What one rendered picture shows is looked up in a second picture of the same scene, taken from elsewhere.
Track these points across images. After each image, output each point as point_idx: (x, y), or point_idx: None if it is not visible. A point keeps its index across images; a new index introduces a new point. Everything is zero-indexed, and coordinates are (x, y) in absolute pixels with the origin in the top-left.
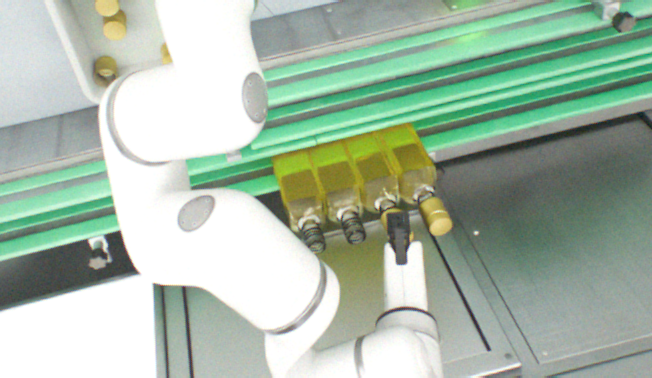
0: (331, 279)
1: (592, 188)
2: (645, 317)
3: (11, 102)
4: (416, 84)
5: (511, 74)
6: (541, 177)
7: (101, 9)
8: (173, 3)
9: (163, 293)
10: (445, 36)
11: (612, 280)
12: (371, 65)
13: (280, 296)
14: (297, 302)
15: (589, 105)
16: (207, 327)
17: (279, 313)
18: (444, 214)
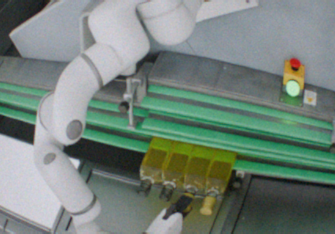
0: (95, 208)
1: (305, 216)
2: None
3: (60, 52)
4: (249, 131)
5: (292, 148)
6: (292, 202)
7: None
8: (61, 81)
9: (79, 173)
10: (268, 114)
11: None
12: (222, 111)
13: (68, 202)
14: (75, 207)
15: (321, 177)
16: None
17: (68, 207)
18: (210, 206)
